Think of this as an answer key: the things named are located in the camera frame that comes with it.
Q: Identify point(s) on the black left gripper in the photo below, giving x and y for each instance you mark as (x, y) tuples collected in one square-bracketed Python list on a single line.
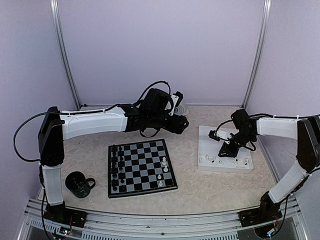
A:
[(182, 119)]

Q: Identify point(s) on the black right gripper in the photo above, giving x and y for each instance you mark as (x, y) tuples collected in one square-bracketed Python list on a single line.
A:
[(232, 152)]

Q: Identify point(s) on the white plastic tray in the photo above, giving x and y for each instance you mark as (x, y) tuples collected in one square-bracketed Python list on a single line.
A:
[(209, 159)]

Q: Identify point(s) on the white chess piece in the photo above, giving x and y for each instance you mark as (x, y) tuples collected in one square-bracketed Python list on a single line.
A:
[(165, 169)]

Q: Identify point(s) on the black and grey chessboard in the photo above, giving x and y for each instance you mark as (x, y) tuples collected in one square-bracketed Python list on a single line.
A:
[(133, 169)]

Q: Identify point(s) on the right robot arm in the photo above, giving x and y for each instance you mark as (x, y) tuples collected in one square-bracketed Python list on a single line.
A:
[(302, 146)]

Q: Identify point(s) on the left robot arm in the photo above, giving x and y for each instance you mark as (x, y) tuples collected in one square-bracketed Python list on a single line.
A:
[(61, 126)]

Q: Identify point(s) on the grey swirl ceramic plate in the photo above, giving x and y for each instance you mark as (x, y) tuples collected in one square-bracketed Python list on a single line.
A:
[(181, 109)]

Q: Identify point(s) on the black mug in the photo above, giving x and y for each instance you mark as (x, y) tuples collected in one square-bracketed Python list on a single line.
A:
[(79, 185)]

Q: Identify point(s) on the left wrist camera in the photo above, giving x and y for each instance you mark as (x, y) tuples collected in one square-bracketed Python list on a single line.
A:
[(173, 101)]

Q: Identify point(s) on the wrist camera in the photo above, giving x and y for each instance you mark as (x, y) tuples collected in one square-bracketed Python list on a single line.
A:
[(173, 101), (219, 135)]

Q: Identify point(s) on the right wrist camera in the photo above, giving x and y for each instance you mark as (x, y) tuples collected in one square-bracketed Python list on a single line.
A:
[(219, 135)]

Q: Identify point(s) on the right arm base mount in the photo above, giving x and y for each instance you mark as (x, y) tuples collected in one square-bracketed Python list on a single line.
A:
[(255, 216)]

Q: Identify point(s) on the right aluminium frame post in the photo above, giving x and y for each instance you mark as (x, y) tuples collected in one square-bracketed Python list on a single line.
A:
[(258, 53)]

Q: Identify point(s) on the aluminium frame post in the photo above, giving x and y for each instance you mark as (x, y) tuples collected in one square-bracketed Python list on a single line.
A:
[(258, 53), (54, 5)]

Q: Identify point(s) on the aluminium front rail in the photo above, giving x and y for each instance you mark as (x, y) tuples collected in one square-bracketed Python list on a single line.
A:
[(224, 225)]

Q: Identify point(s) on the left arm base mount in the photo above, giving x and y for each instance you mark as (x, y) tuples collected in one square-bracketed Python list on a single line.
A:
[(66, 216)]

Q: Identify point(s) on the left aluminium frame post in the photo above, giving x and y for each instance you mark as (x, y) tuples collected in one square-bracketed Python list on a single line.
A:
[(54, 5)]

